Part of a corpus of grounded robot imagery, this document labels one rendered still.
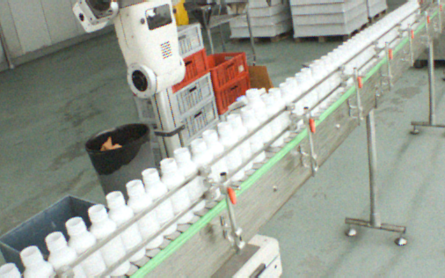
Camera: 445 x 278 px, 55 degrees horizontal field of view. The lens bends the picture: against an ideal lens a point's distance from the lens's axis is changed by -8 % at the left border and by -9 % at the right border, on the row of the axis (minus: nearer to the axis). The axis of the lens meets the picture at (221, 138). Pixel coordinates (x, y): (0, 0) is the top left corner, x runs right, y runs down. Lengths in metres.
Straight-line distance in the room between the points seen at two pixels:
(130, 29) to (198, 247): 0.99
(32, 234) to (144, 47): 0.83
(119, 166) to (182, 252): 1.83
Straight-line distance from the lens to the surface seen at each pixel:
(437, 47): 5.72
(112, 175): 2.97
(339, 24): 7.70
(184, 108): 3.75
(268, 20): 8.39
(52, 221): 1.63
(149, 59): 1.86
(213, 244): 1.22
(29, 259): 0.92
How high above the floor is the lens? 1.60
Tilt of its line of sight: 21 degrees down
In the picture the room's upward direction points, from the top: 11 degrees counter-clockwise
